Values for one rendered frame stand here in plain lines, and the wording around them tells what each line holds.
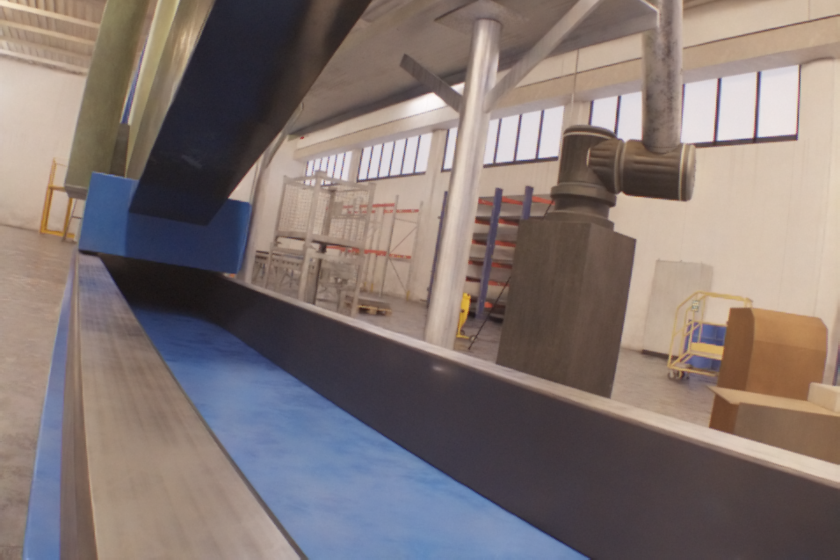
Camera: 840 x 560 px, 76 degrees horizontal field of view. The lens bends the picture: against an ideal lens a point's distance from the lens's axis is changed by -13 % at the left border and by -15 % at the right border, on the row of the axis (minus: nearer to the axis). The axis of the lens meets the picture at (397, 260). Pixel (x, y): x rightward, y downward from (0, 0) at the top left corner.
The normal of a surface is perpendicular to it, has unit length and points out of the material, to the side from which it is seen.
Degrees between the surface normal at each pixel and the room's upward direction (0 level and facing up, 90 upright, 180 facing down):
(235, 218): 90
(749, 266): 90
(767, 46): 90
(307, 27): 153
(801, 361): 90
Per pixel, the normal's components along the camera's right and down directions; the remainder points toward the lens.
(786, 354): -0.30, -0.07
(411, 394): -0.86, -0.15
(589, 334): 0.62, 0.08
